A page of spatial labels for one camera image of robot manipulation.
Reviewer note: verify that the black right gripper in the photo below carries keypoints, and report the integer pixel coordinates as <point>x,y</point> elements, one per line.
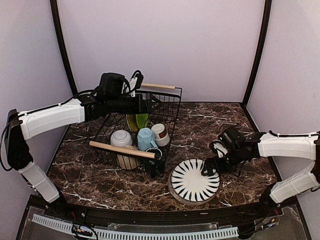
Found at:
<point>208,162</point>

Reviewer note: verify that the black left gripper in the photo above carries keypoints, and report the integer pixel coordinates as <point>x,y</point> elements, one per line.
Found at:
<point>147,107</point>

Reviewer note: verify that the bright green plate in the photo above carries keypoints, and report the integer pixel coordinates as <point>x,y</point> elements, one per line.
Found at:
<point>142,120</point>

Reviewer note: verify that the blue striped white plate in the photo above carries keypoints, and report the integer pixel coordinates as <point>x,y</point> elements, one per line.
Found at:
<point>189,184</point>

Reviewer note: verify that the woven yellow green plate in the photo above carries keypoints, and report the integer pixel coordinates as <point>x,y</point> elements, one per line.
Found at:
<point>132,123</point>

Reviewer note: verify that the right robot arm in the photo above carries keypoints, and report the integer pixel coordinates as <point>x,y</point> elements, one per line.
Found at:
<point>304,146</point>

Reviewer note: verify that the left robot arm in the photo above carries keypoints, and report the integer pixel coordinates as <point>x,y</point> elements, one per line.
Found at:
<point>24,130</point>

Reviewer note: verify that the light blue mug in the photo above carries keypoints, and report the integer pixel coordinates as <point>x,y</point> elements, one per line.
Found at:
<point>146,139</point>

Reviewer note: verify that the white cup with brown band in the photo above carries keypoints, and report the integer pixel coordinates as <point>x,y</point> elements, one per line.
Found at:
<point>162,137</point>

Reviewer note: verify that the white bowl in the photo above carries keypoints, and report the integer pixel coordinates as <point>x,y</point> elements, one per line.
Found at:
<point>121,138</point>

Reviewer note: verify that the dark green mug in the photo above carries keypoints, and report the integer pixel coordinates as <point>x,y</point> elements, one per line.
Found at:
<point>158,154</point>

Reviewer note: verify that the white utensil caddy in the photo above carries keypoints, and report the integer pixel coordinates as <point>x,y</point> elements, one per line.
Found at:
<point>155,168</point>

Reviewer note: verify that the beige ribbed cup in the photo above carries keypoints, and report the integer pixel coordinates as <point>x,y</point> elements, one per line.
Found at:
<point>128,162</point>

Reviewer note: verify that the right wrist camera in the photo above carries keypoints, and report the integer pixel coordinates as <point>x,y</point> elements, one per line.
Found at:
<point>229,139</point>

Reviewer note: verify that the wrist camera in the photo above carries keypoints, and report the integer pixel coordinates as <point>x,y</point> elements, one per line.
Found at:
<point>113,85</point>
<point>229,139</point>

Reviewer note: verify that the black wire dish rack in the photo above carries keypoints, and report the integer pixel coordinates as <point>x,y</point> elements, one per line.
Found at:
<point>166,115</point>

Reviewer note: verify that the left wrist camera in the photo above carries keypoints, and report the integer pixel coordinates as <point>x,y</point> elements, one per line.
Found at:
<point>113,85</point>

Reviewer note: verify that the white cable duct strip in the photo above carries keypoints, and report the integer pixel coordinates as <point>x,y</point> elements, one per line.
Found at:
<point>117,231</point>

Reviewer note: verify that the black front rail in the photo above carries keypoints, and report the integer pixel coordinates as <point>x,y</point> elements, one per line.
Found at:
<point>236,216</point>

